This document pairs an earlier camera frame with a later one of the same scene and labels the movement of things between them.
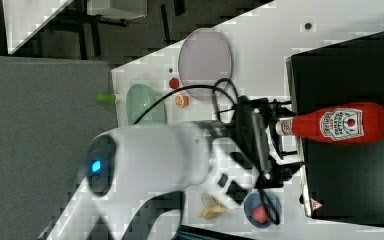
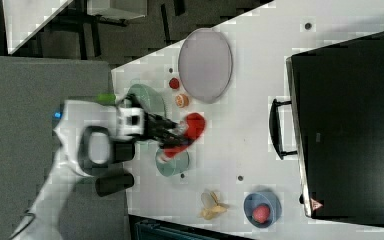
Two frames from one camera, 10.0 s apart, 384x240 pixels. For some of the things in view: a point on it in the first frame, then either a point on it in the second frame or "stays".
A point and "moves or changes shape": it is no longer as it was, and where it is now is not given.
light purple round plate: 204,57 stays
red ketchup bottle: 340,123 moves or changes shape
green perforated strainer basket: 140,98 stays
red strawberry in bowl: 260,214 stays
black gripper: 256,120 to 157,128
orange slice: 182,101 stays
